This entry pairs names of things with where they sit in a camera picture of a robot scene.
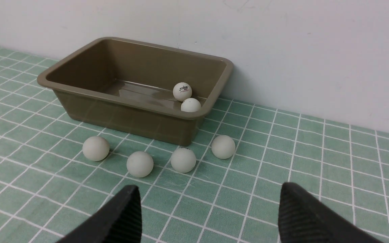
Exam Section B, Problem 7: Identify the olive green plastic bin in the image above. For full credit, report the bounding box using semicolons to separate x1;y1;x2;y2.
37;37;234;146

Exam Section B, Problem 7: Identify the white ping-pong ball with logo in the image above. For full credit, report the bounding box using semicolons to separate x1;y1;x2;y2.
173;82;192;102

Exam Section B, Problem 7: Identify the white ping-pong ball with mark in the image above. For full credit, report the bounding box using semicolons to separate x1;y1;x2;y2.
170;147;197;173

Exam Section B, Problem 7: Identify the green checkered tablecloth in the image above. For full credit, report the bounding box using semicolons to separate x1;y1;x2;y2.
0;47;389;243

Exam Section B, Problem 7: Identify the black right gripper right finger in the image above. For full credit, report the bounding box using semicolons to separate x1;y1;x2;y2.
278;182;380;243

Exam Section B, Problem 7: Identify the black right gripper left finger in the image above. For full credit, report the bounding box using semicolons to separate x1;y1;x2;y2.
58;185;142;243

